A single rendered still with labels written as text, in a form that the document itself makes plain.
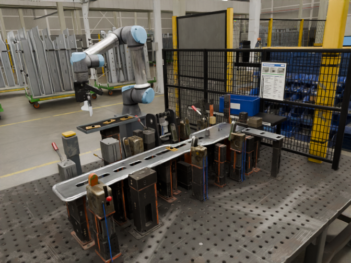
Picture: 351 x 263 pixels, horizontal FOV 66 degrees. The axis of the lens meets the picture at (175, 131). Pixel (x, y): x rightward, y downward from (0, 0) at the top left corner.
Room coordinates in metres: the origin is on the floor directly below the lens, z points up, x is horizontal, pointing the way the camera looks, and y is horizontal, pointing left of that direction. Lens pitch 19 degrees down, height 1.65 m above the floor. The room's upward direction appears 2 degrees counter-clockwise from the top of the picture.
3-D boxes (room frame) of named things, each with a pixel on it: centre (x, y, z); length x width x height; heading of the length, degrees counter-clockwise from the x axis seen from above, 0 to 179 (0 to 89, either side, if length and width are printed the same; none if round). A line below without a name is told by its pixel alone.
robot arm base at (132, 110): (2.06, 0.34, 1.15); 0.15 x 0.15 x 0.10
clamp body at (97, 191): (1.03, 0.34, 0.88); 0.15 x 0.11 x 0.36; 42
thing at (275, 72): (2.17, -0.80, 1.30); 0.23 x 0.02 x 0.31; 42
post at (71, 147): (1.48, 0.62, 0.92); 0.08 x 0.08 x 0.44; 42
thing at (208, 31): (4.31, -0.43, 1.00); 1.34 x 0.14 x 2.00; 38
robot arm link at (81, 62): (1.57, 0.52, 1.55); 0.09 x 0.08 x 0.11; 145
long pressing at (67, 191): (1.54, 0.04, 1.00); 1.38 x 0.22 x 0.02; 132
